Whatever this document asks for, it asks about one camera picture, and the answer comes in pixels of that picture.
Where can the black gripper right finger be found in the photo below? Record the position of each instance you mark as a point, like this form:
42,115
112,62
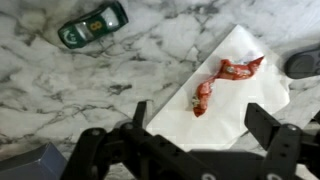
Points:
280,150

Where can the small black oval object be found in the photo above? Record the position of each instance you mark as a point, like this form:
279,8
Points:
303,63

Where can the white paper towel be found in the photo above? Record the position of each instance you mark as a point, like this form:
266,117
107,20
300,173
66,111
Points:
233,110

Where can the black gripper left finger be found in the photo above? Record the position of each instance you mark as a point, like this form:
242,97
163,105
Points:
140,156

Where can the green toy car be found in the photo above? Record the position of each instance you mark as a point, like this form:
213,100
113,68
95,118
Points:
93,26

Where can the red ketchup sachet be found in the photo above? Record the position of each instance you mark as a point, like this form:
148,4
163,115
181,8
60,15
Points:
236,71
202,95

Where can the navy open cardboard box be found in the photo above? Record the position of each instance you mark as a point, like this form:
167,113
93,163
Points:
33,163

